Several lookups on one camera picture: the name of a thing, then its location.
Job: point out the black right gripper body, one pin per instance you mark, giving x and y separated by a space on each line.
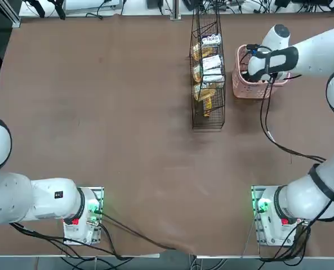
247 76

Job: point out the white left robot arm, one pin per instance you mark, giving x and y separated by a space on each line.
42 199

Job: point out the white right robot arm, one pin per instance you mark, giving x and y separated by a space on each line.
302 197

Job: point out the pink plastic basket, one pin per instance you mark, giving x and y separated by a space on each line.
248 90

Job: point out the yellow red biscuit packet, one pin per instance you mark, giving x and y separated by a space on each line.
207 104

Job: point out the white packet blue print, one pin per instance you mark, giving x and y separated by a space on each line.
210 40

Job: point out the black power adapter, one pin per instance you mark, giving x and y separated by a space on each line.
155 3
281 2

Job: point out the white board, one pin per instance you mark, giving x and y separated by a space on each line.
92 4

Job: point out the black stand leg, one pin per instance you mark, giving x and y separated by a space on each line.
60 11
40 9

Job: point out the aluminium profile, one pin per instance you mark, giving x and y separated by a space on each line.
11 17

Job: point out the aluminium post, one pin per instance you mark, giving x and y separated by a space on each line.
175 9

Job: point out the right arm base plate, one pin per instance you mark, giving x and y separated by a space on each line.
258 239

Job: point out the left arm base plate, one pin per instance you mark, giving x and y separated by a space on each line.
100 194

